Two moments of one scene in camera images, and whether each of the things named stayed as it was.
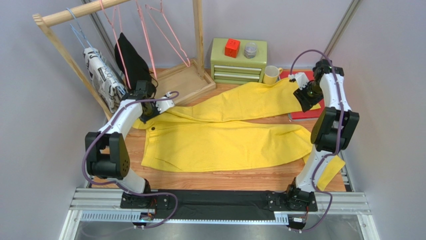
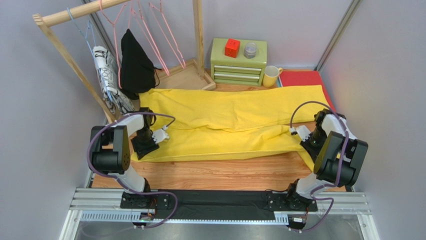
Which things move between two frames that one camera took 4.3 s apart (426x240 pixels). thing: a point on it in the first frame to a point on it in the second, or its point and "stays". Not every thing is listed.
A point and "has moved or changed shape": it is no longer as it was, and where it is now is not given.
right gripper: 304,101 to 310,147
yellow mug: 271,74 stays
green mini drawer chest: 240,70 stays
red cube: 232,48 stays
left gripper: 145,118 to 141,150
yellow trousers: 208,131 has moved or changed shape
